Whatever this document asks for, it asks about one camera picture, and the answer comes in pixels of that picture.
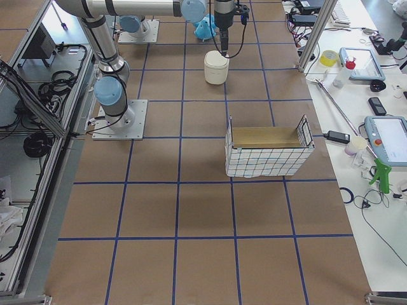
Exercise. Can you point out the teach pendant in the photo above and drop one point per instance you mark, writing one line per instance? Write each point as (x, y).
(367, 67)
(387, 136)

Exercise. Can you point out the lower teach pendant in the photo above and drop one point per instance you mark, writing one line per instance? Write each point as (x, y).
(387, 136)

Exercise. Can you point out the grid-patterned cardboard box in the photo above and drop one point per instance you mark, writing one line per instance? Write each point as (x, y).
(267, 151)

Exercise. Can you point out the black round lid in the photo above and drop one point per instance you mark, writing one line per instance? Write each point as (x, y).
(377, 86)

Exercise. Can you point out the upper teach pendant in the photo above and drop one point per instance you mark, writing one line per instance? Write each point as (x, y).
(367, 67)

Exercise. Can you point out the aluminium frame post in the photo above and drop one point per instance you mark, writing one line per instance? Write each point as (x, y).
(316, 32)

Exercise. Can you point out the black power brick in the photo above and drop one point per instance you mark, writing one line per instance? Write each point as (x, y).
(302, 20)

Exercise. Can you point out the white paper cup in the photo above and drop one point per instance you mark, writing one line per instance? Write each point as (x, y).
(356, 144)

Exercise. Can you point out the blue teddy bear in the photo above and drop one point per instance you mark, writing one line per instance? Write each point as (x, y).
(206, 28)

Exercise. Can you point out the cream trash can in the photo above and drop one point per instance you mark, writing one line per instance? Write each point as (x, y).
(215, 67)

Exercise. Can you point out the black power adapter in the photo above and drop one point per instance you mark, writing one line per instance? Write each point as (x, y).
(338, 137)

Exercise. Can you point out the green plastic gun tool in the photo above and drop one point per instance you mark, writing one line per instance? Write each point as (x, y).
(381, 175)

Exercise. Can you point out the red-capped plastic bottle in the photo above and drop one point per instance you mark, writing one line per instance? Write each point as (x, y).
(343, 76)

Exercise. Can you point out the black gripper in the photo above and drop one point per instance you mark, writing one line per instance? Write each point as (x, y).
(223, 18)

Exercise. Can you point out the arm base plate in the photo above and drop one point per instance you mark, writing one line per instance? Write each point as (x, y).
(126, 38)
(130, 126)

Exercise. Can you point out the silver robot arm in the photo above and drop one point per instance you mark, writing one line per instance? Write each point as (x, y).
(92, 17)
(134, 25)

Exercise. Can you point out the yellow tape roll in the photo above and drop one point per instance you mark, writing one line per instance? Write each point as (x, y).
(328, 58)

